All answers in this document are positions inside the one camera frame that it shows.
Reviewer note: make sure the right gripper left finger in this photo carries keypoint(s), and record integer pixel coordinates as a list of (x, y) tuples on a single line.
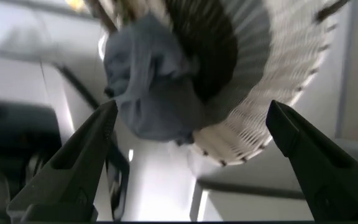
[(70, 174)]

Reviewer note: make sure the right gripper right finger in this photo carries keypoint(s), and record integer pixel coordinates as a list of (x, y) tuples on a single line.
[(325, 177)]

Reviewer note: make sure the dark grey garment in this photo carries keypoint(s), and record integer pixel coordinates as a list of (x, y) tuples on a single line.
[(148, 93)]

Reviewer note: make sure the white laundry basket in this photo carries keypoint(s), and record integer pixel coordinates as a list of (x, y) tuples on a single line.
[(275, 77)]

